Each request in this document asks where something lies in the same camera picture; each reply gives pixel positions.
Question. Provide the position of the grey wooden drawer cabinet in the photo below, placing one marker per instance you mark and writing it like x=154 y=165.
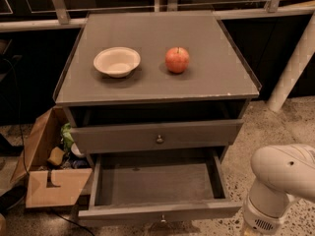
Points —
x=217 y=85

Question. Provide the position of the green chip bag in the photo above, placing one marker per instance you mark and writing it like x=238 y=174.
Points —
x=66 y=137

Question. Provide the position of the black shoe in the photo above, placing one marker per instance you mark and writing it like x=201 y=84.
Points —
x=12 y=198

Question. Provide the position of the grey drawer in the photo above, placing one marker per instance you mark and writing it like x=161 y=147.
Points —
x=123 y=138
x=158 y=186

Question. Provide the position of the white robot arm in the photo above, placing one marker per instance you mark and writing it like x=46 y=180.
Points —
x=283 y=176

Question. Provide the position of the white diagonal post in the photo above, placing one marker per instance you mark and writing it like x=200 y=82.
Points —
x=300 y=57

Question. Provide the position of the yellow sponge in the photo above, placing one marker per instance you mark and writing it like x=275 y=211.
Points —
x=56 y=156

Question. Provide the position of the red apple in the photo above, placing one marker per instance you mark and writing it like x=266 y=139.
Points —
x=177 y=60

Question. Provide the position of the white paper bowl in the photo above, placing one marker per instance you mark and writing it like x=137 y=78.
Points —
x=117 y=62

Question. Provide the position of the grey top drawer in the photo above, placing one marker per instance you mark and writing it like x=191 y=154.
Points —
x=123 y=138

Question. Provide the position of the metal window rail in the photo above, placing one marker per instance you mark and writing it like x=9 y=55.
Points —
x=24 y=15

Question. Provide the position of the brown cardboard box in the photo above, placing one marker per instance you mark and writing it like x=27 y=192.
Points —
x=49 y=188

